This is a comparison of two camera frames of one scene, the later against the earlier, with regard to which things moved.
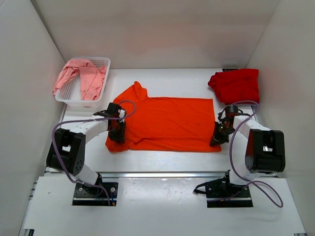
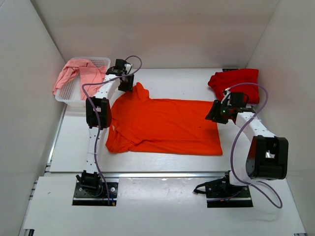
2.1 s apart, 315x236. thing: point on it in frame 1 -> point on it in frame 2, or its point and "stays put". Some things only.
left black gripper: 120,136 -> 129,86
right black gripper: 217,139 -> 214,116
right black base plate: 221,193 stays put
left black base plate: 85,195 stays put
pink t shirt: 91,77 stays put
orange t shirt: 165,124 stays put
